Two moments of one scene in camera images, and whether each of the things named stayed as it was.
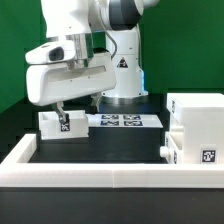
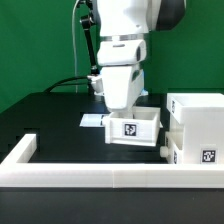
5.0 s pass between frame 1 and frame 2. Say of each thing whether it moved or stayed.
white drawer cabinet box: stayed
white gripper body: moved
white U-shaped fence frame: stayed
